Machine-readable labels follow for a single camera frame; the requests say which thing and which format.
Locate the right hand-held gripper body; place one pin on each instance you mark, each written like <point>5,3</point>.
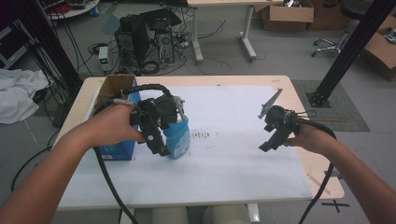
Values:
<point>280,124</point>

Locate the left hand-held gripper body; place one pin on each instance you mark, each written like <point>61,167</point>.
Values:
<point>154,124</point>

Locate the blue plastic bottle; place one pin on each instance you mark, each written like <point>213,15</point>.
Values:
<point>178,140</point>

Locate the blue cardboard box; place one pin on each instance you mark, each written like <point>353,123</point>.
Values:
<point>116,85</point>

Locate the person's right hand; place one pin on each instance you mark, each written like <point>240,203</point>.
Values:
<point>311,138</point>

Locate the person's left hand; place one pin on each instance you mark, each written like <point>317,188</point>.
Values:
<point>113,126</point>

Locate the white paper sheet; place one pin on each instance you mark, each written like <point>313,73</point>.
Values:
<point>236,168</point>

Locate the dark grey floor mat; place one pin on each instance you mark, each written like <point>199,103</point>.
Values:
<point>348,118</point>

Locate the black computer tower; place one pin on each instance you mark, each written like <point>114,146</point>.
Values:
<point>132,43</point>

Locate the small white power supply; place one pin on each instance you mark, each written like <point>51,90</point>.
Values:
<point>103,59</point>

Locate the open brown cardboard box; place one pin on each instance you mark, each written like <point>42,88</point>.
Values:
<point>291,12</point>

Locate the black office chair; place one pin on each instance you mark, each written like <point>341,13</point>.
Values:
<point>345,34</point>

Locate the large brown cardboard box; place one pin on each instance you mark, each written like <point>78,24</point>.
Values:
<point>381,49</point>

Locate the round white table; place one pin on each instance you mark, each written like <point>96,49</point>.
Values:
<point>74,11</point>

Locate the white cloth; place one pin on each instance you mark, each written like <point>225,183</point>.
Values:
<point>17,93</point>

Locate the white desk frame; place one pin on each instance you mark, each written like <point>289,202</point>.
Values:
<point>196,40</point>

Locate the black metal post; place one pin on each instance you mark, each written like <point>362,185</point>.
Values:
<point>351,49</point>

